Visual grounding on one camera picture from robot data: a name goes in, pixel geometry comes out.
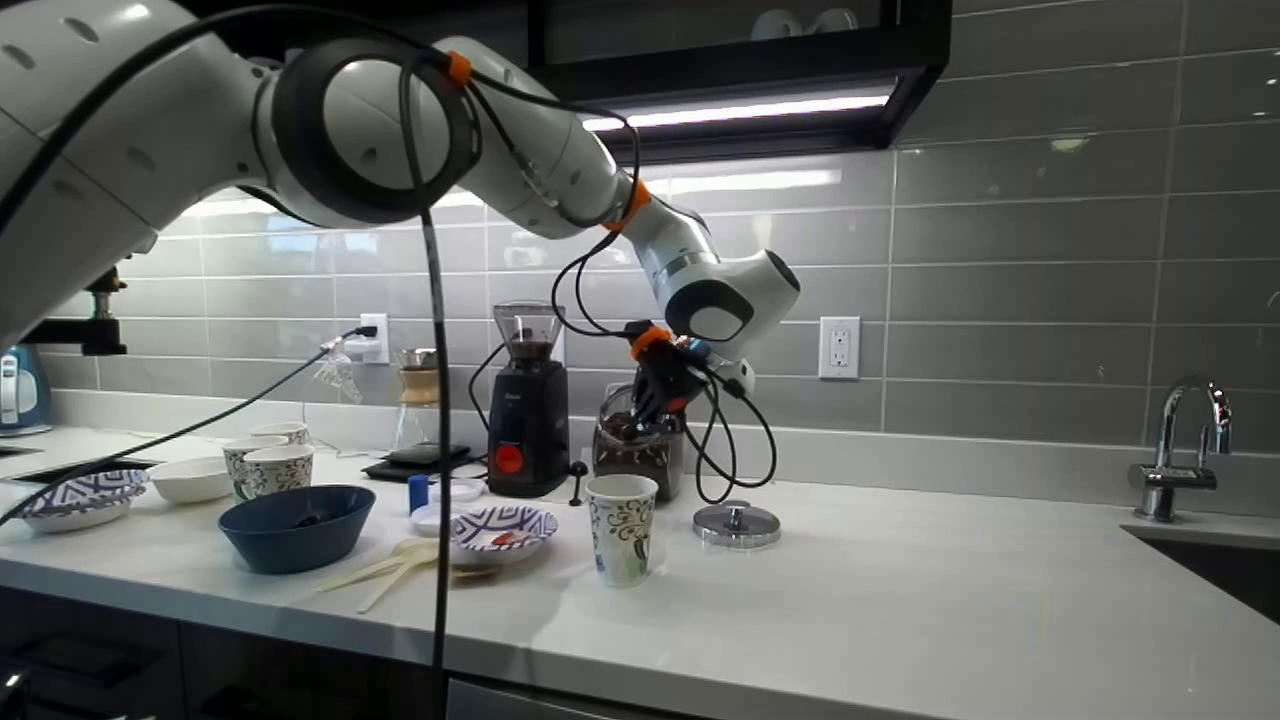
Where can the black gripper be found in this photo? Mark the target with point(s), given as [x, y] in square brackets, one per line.
[666, 376]

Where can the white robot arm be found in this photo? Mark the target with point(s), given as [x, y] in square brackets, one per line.
[127, 114]

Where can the glass jar with coffee beans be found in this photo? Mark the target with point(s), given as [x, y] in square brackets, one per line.
[620, 445]

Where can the patterned paper cup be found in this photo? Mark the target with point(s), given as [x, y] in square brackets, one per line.
[620, 525]

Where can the black coffee grinder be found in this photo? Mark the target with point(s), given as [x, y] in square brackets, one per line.
[530, 406]

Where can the glass pour-over coffee maker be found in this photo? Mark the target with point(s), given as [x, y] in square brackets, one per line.
[419, 406]

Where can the silver jar lid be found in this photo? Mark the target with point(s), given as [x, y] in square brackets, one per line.
[739, 525]

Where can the blue patterned paper plate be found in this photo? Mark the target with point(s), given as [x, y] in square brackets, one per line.
[502, 534]

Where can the small blue cylinder cap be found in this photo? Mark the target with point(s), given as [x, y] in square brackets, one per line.
[419, 488]

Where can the white round lid right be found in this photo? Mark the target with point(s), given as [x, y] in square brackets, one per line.
[429, 517]

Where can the black kitchen scale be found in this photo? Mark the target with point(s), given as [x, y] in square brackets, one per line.
[402, 466]

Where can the black overhead cabinet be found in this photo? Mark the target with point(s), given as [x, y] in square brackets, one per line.
[725, 79]

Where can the wooden disposable cutlery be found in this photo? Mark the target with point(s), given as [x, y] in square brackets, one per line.
[399, 565]

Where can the patterned ceramic mug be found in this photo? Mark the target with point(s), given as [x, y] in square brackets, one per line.
[268, 462]

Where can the dark blue bowl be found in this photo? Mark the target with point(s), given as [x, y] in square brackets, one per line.
[297, 531]

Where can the white small bowl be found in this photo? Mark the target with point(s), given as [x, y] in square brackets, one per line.
[190, 483]

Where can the chrome kitchen faucet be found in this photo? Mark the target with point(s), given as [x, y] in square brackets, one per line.
[1169, 466]

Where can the blue patterned bowl far left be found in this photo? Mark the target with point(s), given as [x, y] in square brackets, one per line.
[84, 501]

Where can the white light switch plate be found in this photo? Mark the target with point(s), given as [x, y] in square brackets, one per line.
[838, 344]

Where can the white wall outlet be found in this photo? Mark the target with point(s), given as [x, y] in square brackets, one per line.
[369, 337]

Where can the black camera on mount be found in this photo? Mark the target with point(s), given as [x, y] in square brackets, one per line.
[96, 333]

